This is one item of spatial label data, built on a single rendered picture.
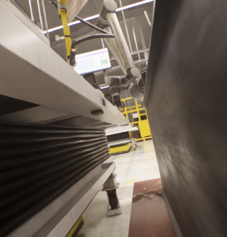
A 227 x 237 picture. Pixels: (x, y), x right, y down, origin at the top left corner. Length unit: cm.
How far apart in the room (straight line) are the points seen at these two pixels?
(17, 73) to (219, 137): 32
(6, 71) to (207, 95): 31
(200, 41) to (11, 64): 27
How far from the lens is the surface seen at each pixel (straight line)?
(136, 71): 164
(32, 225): 71
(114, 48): 197
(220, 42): 24
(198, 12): 29
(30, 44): 29
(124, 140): 568
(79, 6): 173
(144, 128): 1060
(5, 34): 25
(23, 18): 31
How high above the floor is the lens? 65
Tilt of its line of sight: 5 degrees up
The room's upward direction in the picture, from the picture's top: 12 degrees counter-clockwise
